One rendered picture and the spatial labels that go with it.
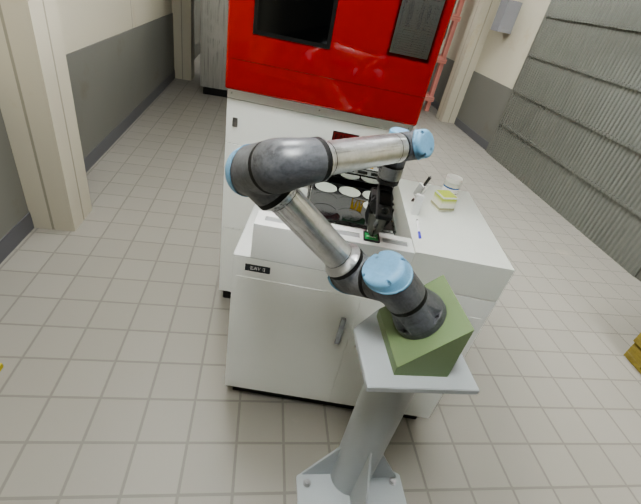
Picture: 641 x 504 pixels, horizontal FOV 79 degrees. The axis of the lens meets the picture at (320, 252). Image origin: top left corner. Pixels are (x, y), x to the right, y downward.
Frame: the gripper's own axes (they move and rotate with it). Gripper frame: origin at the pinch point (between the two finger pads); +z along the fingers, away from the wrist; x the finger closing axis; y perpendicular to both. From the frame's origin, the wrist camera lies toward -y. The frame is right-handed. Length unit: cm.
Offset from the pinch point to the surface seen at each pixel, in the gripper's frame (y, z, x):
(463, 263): -4.0, 2.4, -32.1
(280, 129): 58, -10, 42
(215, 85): 484, 83, 189
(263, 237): -4.0, 6.8, 36.2
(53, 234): 92, 98, 184
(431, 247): 0.9, 1.4, -21.4
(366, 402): -36, 41, -7
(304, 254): -4.0, 10.6, 21.5
